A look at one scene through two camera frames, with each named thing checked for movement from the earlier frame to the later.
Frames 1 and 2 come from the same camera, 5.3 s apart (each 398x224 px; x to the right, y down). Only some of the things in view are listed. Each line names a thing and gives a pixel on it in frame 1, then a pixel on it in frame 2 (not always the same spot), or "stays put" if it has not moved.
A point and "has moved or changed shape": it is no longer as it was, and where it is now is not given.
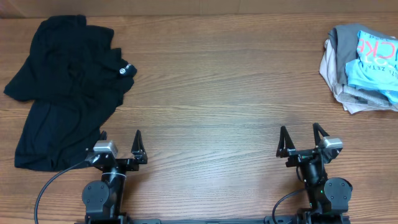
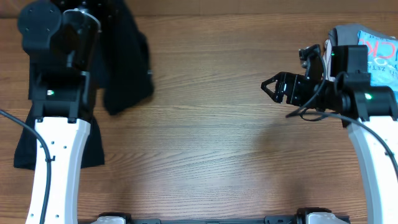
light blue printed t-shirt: [377, 68] stays put
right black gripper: [285, 149] → [296, 80]
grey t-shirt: [344, 37] stays put
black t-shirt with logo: [68, 61] has moved or changed shape
